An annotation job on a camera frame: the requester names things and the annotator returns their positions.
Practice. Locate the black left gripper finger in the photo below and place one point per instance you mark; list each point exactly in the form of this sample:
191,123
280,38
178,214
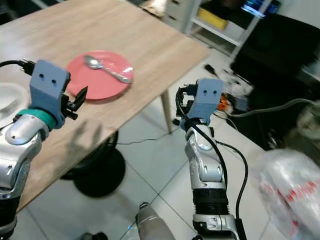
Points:
81,97

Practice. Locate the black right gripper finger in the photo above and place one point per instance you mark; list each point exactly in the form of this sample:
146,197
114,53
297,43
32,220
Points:
179,110

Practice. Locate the silver metal spoon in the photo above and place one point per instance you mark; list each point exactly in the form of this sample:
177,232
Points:
92,61

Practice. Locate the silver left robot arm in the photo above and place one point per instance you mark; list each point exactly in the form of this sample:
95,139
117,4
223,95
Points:
25,131

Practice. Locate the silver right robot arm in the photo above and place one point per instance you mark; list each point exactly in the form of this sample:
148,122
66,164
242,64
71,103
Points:
205,170

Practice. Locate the wooden table leg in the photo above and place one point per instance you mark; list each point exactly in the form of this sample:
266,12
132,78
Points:
166,112

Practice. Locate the pink round plate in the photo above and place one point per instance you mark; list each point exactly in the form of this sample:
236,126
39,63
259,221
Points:
105,91

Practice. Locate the white shallow bowl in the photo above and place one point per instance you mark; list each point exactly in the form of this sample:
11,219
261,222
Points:
25,100

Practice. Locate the white metal shelf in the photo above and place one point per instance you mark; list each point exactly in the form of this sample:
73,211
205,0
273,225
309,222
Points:
220,34

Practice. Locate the yellow storage box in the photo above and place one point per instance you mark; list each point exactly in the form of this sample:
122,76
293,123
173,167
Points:
212,18

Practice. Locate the blue lit screen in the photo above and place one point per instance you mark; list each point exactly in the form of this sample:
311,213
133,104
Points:
260,8

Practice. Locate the grey robot right leg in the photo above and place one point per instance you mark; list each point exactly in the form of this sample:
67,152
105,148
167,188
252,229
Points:
152,225

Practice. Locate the clear plastic bag red print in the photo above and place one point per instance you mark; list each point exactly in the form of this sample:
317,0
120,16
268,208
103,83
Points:
290,190

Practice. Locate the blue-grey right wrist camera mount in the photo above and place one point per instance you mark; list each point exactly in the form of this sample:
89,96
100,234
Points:
209,97

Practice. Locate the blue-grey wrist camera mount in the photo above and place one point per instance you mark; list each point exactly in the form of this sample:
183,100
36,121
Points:
209,97
49,85

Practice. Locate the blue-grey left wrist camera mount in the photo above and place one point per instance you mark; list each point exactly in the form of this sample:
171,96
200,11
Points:
49,85

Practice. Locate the black round pedestal base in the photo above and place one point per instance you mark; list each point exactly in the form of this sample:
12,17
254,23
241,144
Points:
100,175

